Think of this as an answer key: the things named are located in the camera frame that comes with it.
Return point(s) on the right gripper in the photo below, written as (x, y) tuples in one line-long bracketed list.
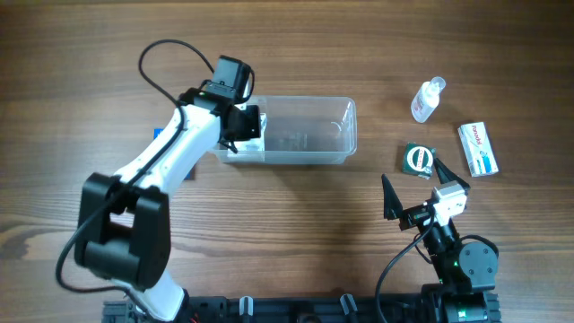
[(394, 208)]

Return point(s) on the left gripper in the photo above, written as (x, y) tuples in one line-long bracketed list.
[(252, 126)]

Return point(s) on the white medicine box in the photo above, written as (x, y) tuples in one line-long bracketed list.
[(252, 145)]

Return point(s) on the blue medicine box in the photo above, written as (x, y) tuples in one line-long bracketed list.
[(191, 173)]

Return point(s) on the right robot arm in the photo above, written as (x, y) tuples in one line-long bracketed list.
[(466, 266)]

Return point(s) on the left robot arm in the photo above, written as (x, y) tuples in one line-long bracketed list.
[(124, 220)]

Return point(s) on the clear plastic container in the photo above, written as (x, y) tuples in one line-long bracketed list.
[(301, 130)]

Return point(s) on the green round-label packet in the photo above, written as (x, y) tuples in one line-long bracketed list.
[(418, 160)]

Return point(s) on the white Panadol box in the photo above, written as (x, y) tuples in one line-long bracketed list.
[(477, 149)]

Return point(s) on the white dropper bottle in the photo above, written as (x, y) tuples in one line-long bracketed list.
[(426, 100)]

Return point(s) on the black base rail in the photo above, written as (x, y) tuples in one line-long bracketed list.
[(402, 307)]

